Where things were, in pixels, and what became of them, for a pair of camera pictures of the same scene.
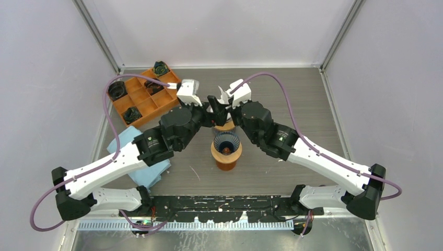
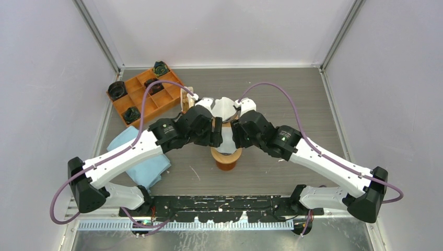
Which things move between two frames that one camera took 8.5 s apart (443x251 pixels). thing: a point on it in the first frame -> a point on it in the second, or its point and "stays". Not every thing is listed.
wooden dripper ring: [229, 158] stays
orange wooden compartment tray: [138, 96] stays
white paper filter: [224, 97] -> [228, 145]
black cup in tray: [153, 88] stays
